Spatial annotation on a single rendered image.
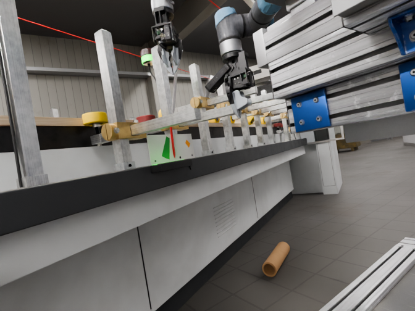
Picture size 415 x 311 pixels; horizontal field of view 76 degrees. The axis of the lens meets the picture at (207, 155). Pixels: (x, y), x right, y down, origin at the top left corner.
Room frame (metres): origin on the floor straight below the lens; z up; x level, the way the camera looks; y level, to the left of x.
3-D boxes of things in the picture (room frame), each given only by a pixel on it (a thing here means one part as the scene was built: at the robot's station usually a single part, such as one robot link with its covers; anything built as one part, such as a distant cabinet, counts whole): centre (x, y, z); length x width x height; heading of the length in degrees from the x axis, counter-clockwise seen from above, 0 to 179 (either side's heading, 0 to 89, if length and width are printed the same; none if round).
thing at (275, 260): (1.54, -0.31, 0.04); 0.30 x 0.08 x 0.08; 149
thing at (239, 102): (0.89, -0.14, 0.86); 0.06 x 0.03 x 0.09; 59
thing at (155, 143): (0.98, 0.12, 0.75); 0.26 x 0.01 x 0.10; 149
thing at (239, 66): (0.90, -0.15, 0.96); 0.09 x 0.08 x 0.12; 59
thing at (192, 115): (0.81, 0.19, 0.82); 0.43 x 0.03 x 0.04; 59
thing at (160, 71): (1.02, 0.12, 0.90); 0.03 x 0.03 x 0.48; 59
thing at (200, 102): (1.25, -0.02, 0.94); 0.13 x 0.06 x 0.05; 149
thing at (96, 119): (0.91, 0.36, 0.85); 0.08 x 0.08 x 0.11
